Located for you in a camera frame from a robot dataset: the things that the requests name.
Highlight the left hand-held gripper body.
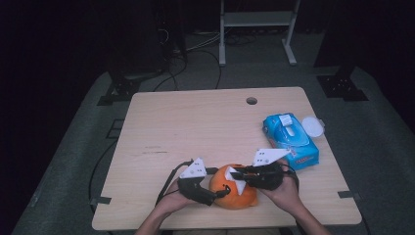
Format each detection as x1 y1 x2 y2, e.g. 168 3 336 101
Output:
177 157 218 207

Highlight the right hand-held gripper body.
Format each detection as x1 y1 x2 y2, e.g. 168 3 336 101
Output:
248 148 292 192

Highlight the orange plush toy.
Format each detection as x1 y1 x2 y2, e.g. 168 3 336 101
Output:
208 164 259 211

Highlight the white wet wipe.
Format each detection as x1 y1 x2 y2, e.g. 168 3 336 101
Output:
225 165 248 196

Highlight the blue wet wipes pack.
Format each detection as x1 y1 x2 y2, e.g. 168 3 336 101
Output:
262 112 326 171

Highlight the person's right hand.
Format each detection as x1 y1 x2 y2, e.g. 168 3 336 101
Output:
259 159 303 213

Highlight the person's left hand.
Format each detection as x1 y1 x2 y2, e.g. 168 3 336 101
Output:
159 178 197 214

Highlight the grey tape piece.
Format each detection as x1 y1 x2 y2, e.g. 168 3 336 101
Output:
89 196 113 206
337 190 362 201

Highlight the black stand base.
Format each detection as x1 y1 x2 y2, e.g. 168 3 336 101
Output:
315 63 370 102
96 70 164 107

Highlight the white metal stand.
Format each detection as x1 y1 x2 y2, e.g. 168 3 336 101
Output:
218 0 301 67

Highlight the left hand-held gripper cable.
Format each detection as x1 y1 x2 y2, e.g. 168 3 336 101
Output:
155 159 195 207

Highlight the hand-held gripper cable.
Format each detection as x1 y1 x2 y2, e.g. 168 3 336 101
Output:
155 159 195 207
282 164 300 194

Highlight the right hand-held gripper cable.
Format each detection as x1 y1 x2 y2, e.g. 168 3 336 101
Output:
282 164 300 194

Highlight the black floor cable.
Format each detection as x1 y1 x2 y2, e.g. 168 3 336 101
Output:
195 48 223 91
87 140 119 210

